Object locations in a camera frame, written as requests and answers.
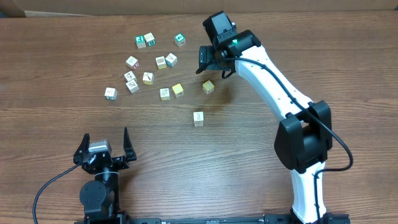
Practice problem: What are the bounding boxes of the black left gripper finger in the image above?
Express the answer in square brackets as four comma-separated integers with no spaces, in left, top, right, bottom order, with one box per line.
[123,127,137,161]
[73,133,90,164]

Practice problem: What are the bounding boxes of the wooden block green R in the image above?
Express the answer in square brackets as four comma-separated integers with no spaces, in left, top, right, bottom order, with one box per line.
[193,111,204,123]

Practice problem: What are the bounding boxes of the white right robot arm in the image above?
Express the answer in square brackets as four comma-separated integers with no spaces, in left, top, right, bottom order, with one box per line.
[197,45,332,223]

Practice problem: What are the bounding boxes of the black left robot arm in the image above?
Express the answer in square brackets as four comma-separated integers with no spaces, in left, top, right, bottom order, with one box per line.
[73,129,137,223]

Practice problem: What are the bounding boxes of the wooden block yellow top bone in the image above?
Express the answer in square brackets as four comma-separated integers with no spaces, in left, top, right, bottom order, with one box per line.
[202,80,215,95]

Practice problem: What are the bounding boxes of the wooden block green number 4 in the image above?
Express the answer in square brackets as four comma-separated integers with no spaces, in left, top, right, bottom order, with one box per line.
[174,33,186,47]

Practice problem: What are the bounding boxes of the wooden block blue letter M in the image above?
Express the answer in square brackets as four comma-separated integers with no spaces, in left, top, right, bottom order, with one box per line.
[165,53,178,67]

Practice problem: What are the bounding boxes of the wooden block yellow acorn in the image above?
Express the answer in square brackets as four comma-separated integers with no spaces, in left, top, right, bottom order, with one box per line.
[172,83,184,98]

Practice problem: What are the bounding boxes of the wooden block yellow oval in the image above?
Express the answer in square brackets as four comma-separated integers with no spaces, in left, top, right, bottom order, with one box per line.
[155,56,167,70]

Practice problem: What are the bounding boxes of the wooden block yellow letter L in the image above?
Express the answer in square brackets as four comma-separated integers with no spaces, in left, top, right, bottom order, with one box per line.
[159,88,170,101]

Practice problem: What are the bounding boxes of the wooden block teal letter R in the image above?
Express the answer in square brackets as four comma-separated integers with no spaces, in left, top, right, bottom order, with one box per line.
[144,32,156,47]

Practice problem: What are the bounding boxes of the wooden block green J side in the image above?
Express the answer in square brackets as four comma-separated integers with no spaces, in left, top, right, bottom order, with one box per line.
[104,87,118,100]

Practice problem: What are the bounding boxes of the wooden block yellow letter B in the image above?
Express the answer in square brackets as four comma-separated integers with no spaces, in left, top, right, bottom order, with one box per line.
[142,72,154,85]

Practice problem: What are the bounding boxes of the wooden block number 2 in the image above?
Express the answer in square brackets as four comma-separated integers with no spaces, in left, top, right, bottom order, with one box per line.
[126,80,139,93]

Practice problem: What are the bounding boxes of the wooden block green top J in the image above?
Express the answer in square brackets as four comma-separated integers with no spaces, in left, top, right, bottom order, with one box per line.
[135,35,146,49]

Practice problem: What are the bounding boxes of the wooden block yellow sided small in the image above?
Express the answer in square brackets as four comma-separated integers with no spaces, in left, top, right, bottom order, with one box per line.
[124,71,137,82]

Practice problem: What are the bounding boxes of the wooden block red letter U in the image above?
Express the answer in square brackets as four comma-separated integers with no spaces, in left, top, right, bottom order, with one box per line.
[126,56,139,70]

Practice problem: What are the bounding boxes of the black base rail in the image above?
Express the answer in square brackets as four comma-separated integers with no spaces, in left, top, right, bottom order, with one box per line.
[74,212,351,224]

